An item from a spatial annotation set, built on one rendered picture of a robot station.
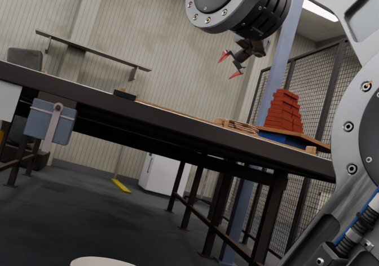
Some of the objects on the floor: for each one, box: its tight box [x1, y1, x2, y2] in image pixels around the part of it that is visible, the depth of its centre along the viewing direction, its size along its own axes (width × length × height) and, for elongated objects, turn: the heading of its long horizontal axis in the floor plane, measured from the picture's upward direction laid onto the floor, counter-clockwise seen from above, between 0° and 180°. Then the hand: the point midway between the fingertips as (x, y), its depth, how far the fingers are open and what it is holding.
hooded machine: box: [138, 152, 192, 202], centre depth 711 cm, size 68×58×134 cm
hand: (224, 70), depth 205 cm, fingers open, 9 cm apart
